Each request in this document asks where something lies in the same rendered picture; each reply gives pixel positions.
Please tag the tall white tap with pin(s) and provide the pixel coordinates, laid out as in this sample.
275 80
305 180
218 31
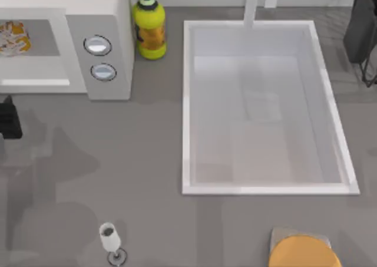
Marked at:
251 4

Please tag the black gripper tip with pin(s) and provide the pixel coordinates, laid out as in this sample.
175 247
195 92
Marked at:
10 121

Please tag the clear stemmed glass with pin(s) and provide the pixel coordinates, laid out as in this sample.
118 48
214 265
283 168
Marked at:
110 240

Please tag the white sink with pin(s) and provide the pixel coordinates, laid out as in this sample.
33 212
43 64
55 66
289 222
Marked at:
259 110

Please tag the orange round bread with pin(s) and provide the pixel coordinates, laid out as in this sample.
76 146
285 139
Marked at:
303 252

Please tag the pale microwave oven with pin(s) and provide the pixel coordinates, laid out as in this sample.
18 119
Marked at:
97 19

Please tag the yellow and white food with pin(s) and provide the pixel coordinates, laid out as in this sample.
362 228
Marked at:
13 38

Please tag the yellow green bottle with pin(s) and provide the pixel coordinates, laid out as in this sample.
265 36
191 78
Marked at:
150 31

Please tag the round microwave knob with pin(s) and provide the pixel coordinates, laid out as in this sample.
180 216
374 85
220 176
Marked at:
103 72
97 45

